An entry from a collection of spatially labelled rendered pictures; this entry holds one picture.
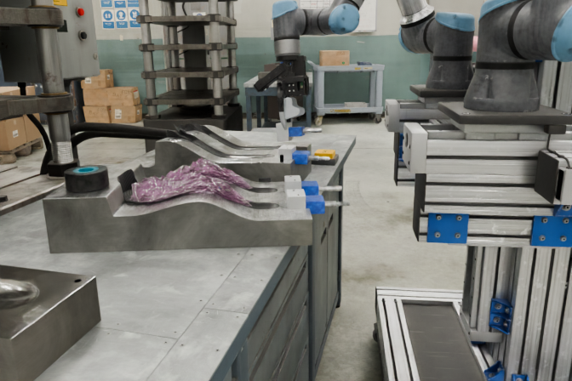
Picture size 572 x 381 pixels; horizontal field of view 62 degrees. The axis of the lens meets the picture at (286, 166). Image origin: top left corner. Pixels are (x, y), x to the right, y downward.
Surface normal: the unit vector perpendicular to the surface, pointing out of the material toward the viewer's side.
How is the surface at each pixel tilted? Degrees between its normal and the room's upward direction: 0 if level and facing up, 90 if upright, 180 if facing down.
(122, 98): 88
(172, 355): 0
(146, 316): 0
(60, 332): 90
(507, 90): 72
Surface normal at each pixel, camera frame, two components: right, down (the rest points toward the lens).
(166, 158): -0.25, 0.25
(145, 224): 0.04, 0.25
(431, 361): -0.01, -0.97
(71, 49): 0.97, 0.05
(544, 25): -0.94, 0.09
